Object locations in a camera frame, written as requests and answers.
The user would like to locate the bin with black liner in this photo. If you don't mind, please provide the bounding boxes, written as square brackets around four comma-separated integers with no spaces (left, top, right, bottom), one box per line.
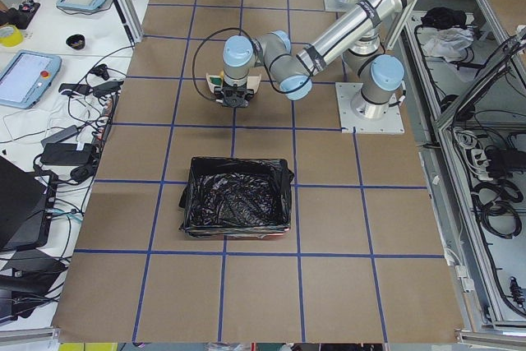
[179,157,294,238]

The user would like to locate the lower blue teach pendant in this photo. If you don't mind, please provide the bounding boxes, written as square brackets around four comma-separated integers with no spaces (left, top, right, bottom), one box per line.
[1,50,62,109]

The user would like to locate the yellow tape roll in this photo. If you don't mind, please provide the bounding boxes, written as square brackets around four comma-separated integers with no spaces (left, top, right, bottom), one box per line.
[0,24,24,48]

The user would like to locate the green yellow sponge piece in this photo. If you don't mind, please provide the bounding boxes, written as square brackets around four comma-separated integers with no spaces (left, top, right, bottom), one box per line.
[210,76,221,85]

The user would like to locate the small black bowl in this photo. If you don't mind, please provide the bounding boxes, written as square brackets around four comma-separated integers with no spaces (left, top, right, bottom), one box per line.
[66,34,86,50]

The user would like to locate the black power adapter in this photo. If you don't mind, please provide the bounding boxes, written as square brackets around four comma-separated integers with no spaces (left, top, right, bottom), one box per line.
[40,143,95,166]

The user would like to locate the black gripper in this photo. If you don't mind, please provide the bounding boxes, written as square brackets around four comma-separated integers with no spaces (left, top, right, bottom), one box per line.
[214,85,254,109]

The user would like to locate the beige dustpan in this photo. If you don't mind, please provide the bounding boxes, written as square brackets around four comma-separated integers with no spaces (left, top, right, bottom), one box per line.
[206,72,261,96]

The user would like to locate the black laptop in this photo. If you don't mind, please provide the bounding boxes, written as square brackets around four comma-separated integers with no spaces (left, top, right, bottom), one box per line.
[1,158,58,252]

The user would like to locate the crumpled white cloth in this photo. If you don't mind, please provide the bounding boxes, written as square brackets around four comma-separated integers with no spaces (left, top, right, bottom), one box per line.
[422,28,474,62]

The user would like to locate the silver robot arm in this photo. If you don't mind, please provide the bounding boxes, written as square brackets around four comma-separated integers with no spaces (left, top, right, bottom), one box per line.
[209,0,414,108]

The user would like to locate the black cloth bundle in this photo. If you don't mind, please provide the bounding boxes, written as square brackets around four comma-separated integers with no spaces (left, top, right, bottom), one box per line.
[421,7,467,30]

